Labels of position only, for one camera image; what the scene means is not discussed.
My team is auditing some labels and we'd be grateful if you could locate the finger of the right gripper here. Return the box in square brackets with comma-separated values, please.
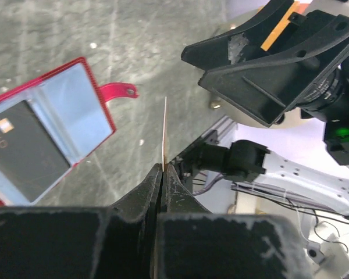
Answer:
[181, 1, 300, 71]

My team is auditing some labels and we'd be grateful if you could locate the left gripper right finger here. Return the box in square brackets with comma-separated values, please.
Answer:
[154, 166, 311, 278]

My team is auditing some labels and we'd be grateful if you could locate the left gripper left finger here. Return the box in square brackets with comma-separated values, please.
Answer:
[0, 164, 163, 278]

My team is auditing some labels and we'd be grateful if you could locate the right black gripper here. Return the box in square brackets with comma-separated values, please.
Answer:
[198, 15, 349, 166]

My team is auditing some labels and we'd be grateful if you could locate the gold numbered credit card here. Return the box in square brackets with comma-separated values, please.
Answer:
[162, 97, 168, 172]

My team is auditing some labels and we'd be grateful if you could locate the red leather card holder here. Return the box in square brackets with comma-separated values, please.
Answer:
[0, 57, 138, 206]

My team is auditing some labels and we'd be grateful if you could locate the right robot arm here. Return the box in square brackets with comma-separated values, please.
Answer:
[181, 1, 349, 220]

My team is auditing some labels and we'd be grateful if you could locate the aluminium frame rail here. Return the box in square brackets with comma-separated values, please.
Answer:
[200, 116, 238, 147]

